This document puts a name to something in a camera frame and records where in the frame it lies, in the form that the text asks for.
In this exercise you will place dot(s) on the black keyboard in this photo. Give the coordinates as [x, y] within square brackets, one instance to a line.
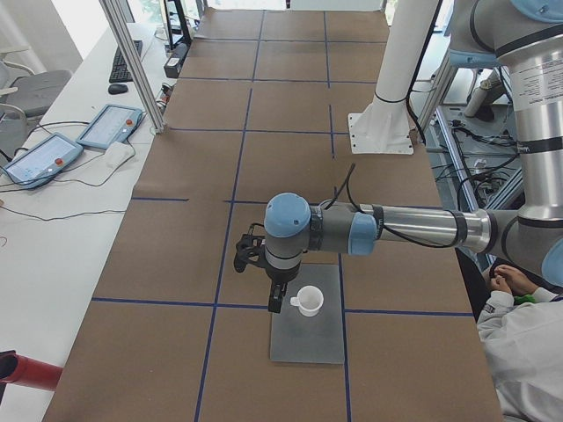
[119, 72]

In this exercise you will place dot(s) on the white plastic cup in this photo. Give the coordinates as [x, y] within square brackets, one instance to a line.
[308, 300]

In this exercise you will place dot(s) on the silver closed laptop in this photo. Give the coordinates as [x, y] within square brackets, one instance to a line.
[316, 339]

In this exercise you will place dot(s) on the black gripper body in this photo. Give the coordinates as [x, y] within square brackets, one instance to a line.
[281, 276]

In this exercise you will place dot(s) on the blue teach pendant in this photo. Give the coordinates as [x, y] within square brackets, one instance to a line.
[114, 123]
[43, 162]

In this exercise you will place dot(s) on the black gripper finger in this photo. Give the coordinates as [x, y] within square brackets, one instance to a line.
[276, 297]

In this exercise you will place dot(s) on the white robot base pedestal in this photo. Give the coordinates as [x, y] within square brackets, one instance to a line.
[383, 127]

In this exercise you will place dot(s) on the near blue teach pendant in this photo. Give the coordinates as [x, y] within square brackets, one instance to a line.
[43, 162]

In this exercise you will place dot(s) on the far blue teach pendant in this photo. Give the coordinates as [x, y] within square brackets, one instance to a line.
[114, 123]

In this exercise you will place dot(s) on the grey office chair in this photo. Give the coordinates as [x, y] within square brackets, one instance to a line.
[26, 95]

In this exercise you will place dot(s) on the red cylinder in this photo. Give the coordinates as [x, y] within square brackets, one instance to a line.
[24, 371]

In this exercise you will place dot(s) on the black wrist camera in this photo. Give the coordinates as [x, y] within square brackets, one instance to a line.
[250, 250]

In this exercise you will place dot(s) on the black power box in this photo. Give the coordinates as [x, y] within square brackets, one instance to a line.
[176, 60]

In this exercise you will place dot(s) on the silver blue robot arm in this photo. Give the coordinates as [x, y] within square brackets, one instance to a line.
[526, 38]

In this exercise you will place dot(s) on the aluminium frame post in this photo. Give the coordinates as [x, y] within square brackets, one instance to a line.
[119, 27]

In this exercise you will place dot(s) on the seated person white coat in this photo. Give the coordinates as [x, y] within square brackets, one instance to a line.
[520, 329]

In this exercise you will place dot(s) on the black computer mouse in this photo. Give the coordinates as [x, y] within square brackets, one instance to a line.
[116, 89]

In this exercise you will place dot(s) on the aluminium frame rack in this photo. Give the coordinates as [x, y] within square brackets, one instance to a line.
[469, 124]

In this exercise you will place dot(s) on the white folded cloth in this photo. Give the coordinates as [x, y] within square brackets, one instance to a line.
[117, 154]

